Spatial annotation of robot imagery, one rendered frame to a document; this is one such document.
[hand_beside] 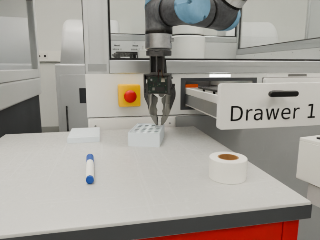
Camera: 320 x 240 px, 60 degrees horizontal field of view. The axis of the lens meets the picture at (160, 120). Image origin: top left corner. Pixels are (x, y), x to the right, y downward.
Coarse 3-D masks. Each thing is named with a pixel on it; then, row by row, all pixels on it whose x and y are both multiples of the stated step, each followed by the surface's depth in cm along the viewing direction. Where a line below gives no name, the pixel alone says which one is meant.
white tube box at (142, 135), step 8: (136, 128) 79; (144, 128) 80; (152, 128) 80; (160, 128) 79; (128, 136) 73; (136, 136) 73; (144, 136) 72; (152, 136) 72; (160, 136) 74; (128, 144) 73; (136, 144) 73; (144, 144) 73; (152, 144) 73; (160, 144) 75
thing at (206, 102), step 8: (192, 88) 100; (192, 96) 90; (200, 96) 84; (208, 96) 78; (216, 96) 72; (192, 104) 91; (200, 104) 83; (208, 104) 77; (216, 104) 72; (208, 112) 77; (216, 112) 72
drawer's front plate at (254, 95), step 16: (224, 96) 65; (240, 96) 66; (256, 96) 67; (304, 96) 70; (224, 112) 66; (240, 112) 67; (256, 112) 68; (272, 112) 69; (304, 112) 70; (224, 128) 67; (240, 128) 68
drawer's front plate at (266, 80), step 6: (264, 78) 103; (270, 78) 102; (276, 78) 102; (282, 78) 103; (288, 78) 103; (294, 78) 104; (300, 78) 104; (306, 78) 105; (312, 78) 105; (318, 78) 106
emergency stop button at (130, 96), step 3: (129, 90) 87; (132, 90) 88; (126, 93) 87; (129, 93) 87; (132, 93) 87; (135, 93) 88; (126, 96) 87; (129, 96) 87; (132, 96) 87; (135, 96) 88; (126, 99) 87; (129, 99) 87; (132, 99) 88; (135, 99) 88; (129, 102) 88
